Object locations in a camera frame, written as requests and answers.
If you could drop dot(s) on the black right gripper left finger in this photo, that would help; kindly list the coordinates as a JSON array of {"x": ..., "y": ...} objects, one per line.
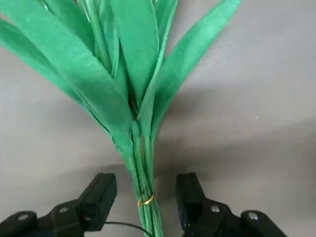
[{"x": 74, "y": 214}]

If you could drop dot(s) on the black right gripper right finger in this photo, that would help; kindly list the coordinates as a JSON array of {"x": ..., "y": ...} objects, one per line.
[{"x": 197, "y": 217}]

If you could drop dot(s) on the red tulip bunch green leaves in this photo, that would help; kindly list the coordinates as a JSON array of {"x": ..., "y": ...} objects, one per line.
[{"x": 138, "y": 61}]

